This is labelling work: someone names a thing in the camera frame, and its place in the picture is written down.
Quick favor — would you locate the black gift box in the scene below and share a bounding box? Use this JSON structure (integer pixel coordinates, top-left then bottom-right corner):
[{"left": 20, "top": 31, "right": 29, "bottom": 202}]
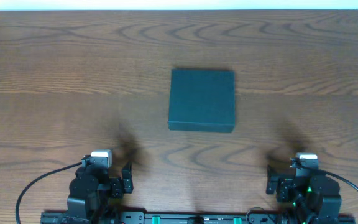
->
[{"left": 168, "top": 68, "right": 236, "bottom": 133}]

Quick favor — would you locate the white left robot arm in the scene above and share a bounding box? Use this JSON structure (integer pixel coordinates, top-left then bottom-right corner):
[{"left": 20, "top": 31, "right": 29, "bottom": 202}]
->
[{"left": 63, "top": 154, "right": 134, "bottom": 224}]

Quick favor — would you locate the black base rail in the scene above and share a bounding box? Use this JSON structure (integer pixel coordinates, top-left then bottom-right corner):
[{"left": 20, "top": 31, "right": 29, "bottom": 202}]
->
[{"left": 40, "top": 211, "right": 356, "bottom": 224}]

